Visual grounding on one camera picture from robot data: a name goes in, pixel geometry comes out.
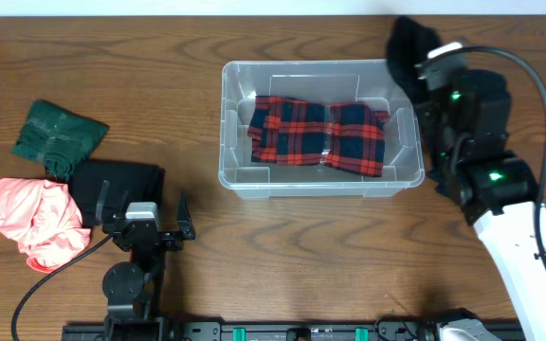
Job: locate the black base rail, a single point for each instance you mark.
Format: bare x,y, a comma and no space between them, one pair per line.
214,331

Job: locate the red navy plaid cloth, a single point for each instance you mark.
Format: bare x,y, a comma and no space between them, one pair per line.
347,136

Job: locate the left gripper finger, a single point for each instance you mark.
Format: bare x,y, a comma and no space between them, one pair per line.
183,217
101,201

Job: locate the clear plastic storage bin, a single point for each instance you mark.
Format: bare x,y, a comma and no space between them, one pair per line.
325,82

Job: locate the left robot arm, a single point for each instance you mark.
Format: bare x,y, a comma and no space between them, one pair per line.
133,287

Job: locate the black cloth with tape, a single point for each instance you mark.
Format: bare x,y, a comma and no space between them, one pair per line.
129,182

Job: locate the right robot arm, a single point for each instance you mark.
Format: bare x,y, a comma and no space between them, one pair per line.
464,126

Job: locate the pink cloth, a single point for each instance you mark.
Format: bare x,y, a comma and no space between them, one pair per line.
44,220

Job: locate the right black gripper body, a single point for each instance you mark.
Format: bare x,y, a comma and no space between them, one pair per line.
442,123

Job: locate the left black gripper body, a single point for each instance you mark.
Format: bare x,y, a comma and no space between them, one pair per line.
168,237

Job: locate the dark green cloth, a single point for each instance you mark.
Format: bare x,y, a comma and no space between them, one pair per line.
57,138

